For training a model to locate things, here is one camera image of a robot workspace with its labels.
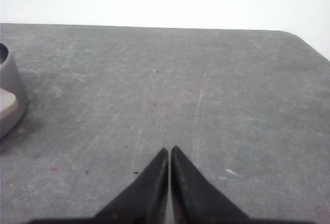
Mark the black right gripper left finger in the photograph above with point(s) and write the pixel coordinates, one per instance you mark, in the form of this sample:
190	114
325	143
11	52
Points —
145	200

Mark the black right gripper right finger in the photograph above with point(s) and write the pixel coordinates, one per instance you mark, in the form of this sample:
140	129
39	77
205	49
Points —
195	199

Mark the stainless steel steamer pot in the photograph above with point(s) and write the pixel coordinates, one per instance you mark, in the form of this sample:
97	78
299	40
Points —
14	99

